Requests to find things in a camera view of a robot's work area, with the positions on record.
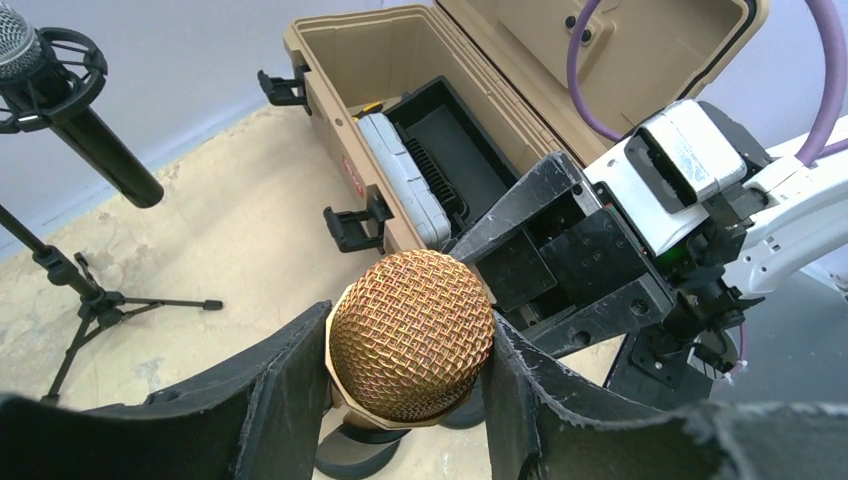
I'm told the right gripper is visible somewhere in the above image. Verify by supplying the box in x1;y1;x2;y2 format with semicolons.
447;151;675;358

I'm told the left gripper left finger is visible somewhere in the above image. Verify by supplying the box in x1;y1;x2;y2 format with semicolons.
1;301;332;479

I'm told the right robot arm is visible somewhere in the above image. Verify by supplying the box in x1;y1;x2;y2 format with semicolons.
446;100;847;410

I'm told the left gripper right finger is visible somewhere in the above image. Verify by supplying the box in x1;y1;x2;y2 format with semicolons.
481;319;847;479

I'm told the gold microphone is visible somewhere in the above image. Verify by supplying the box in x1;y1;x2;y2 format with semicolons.
325;249;495;430

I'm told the black toolbox tray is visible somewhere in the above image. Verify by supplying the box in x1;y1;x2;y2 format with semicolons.
385;76;518;236

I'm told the tan toolbox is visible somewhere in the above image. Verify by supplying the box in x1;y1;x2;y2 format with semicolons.
259;0;770;251

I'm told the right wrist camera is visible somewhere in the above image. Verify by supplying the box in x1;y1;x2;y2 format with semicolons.
584;100;747;256

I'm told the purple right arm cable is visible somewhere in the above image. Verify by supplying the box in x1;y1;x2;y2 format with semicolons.
566;0;848;170

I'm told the grey plastic case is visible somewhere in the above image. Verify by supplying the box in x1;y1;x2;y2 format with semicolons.
357;113;451;250

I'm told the black grey-head microphone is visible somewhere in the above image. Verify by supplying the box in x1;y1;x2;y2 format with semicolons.
1;3;164;209

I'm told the black tripod mic stand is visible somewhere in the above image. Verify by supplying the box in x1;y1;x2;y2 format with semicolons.
0;26;225;407

